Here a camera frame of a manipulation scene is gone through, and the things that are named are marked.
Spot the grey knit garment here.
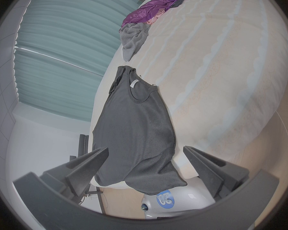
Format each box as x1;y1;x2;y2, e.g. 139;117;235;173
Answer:
119;23;149;62

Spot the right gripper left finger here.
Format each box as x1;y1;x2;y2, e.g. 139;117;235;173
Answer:
40;147;109;196

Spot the dark grey lace garment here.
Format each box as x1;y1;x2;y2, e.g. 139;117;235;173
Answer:
170;0;189;8

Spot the black T-shirt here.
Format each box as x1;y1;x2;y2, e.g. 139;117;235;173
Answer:
92;65;188;196

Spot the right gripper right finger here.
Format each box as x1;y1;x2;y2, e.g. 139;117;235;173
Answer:
183;146;250;198

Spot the pink garment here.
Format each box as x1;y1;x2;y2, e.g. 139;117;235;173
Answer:
146;13;166;25

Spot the blue-green curtain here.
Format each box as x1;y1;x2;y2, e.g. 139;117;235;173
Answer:
16;0;144;77
14;49;111;122

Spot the purple satin garment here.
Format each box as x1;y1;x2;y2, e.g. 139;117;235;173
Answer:
122;0;193;28

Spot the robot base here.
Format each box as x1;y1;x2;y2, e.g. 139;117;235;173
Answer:
140;176;217;222

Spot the bed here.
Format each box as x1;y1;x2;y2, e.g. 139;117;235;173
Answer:
88;0;288;189

